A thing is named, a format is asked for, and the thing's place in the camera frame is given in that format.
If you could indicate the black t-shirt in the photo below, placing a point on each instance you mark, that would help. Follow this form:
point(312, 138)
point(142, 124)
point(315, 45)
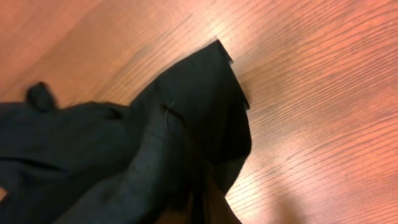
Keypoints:
point(168, 157)

